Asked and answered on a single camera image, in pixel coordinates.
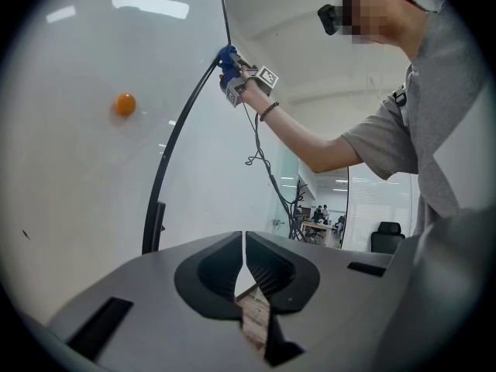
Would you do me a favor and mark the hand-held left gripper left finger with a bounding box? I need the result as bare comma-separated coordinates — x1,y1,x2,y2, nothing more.
174,230,244,322

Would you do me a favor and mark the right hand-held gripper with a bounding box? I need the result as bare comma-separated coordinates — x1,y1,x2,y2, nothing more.
219,52,281,109

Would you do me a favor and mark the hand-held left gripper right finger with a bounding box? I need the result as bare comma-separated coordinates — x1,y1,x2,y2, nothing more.
245,229,322,367

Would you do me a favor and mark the blue cloth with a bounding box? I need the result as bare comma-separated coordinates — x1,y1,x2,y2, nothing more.
215,44,239,73

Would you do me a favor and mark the whiteboard with black frame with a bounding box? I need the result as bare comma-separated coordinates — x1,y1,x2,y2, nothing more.
2,0,233,327

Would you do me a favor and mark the person's right forearm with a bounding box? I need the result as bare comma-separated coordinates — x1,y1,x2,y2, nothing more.
240,78,356,174

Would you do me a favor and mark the wooden desk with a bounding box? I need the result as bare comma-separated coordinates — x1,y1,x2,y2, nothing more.
300,220,339,248

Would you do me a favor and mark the black coat stand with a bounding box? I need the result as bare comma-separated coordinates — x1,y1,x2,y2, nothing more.
287,179,312,242

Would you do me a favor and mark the black office chair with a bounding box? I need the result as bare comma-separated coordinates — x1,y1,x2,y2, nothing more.
370,220,407,254

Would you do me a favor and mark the orange round magnet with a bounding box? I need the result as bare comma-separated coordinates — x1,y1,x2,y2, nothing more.
114,92,138,117

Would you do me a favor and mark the person's head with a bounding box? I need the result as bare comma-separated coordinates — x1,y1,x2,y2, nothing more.
350,0,441,60

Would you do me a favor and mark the grey t-shirt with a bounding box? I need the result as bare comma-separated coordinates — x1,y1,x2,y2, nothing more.
340,0,490,238

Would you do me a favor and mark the dark beaded bracelet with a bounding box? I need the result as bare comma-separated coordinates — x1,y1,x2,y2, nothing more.
258,101,281,122

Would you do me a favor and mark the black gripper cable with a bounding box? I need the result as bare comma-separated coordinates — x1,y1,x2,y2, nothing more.
242,102,311,243

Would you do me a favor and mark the black head-worn camera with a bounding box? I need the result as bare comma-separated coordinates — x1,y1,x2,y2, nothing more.
317,3,345,36

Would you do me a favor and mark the black strap buckle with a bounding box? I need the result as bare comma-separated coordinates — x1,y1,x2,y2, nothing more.
391,84,408,109

